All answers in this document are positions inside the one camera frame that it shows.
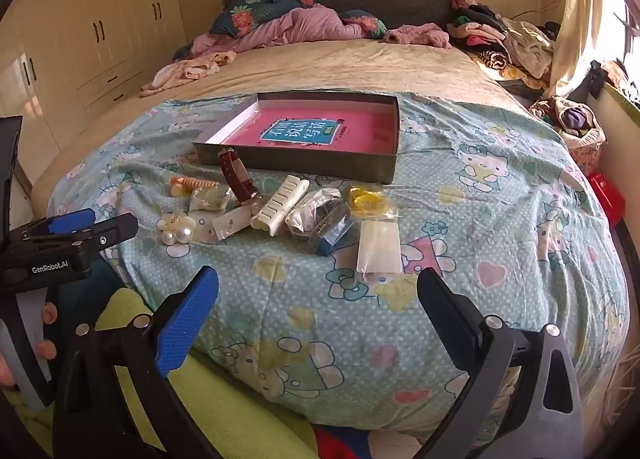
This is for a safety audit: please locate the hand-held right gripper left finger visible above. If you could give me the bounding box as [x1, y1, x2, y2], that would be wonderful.
[52, 266, 236, 459]

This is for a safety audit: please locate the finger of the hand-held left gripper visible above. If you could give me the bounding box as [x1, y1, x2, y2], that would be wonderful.
[10, 209, 97, 240]
[22, 213, 139, 265]

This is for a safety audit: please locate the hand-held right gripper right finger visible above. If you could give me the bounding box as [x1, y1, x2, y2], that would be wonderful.
[415, 269, 583, 459]

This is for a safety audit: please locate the white flower hair clip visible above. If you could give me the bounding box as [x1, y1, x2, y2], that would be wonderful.
[156, 211, 198, 246]

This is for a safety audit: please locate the clear bag with silver jewelry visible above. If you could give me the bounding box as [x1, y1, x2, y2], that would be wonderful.
[189, 186, 236, 214]

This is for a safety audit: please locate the maroon leather watch strap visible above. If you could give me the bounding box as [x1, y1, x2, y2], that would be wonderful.
[217, 148, 261, 204]

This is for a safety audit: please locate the small blue box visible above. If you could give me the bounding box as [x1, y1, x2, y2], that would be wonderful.
[307, 204, 357, 257]

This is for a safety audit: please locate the clear bag with yellow jewelry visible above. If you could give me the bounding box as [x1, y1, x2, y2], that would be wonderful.
[345, 184, 401, 217]

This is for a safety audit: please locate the clear bag with striped bracelet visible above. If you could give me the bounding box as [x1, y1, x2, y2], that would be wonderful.
[285, 187, 343, 240]

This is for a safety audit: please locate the shallow grey cardboard box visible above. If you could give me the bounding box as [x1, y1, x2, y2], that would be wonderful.
[192, 91, 402, 184]

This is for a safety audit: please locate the person's left hand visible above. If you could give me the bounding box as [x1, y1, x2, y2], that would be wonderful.
[0, 303, 58, 390]

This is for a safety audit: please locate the orange beaded hair claw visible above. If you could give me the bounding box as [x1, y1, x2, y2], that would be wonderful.
[169, 175, 221, 197]

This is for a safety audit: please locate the white translucent bag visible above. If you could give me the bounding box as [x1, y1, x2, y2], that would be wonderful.
[356, 220, 403, 276]

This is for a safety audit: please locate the cartoon cat print blanket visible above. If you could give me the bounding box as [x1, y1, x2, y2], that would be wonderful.
[47, 91, 631, 445]

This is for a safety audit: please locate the lime green cloth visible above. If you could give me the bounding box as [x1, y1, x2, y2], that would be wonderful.
[10, 286, 321, 459]

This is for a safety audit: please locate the white earring card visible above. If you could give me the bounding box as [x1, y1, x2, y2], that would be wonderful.
[192, 206, 261, 244]

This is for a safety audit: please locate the cream hair claw clip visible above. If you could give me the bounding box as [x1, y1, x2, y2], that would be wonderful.
[250, 176, 311, 237]

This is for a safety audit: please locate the red cloth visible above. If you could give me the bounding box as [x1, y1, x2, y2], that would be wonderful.
[315, 426, 371, 459]

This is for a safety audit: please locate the peach pyjama garment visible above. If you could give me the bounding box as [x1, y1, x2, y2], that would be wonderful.
[140, 51, 238, 98]

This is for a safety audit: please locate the red box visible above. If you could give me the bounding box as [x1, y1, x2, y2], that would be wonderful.
[587, 173, 627, 227]

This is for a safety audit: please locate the cream wardrobe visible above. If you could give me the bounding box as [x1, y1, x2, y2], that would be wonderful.
[0, 0, 188, 190]

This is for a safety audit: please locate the basket with clothes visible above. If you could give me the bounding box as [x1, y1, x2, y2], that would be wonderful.
[530, 96, 608, 167]

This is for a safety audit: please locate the large floral pillow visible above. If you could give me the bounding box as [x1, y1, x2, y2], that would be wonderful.
[209, 0, 306, 36]

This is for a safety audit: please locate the beige bedspread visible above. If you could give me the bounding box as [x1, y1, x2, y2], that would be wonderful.
[30, 39, 531, 200]

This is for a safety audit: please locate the pile of clothes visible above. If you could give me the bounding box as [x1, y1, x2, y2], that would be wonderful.
[447, 0, 558, 92]

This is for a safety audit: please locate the pink fuzzy garment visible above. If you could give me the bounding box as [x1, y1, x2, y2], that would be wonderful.
[382, 23, 453, 48]

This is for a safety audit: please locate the pink quilt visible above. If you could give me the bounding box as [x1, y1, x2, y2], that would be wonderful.
[190, 4, 371, 57]

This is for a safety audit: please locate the small floral pillow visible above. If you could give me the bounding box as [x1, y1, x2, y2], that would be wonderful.
[340, 10, 388, 37]

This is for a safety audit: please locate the cream curtain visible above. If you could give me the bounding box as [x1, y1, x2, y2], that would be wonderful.
[547, 0, 608, 100]

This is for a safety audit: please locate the window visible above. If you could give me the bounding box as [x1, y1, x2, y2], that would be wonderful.
[597, 0, 640, 64]

